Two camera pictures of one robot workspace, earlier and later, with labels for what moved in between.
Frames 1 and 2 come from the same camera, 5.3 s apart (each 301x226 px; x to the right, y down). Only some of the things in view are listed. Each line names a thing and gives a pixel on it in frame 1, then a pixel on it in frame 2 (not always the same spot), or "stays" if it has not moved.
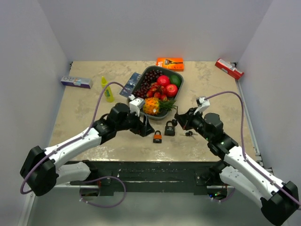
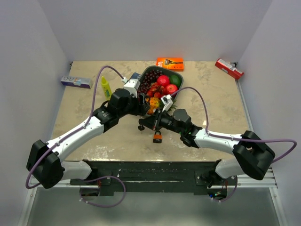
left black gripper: x=140 y=127 → x=141 y=108
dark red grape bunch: x=150 y=77 stays
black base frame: x=111 y=177 stays
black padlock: x=169 y=131 → x=158 y=128
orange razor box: x=174 y=64 stays
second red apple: x=163 y=80 stays
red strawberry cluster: x=157 y=91 stays
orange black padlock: x=157 y=137 stays
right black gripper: x=186 y=119 → x=150 y=121
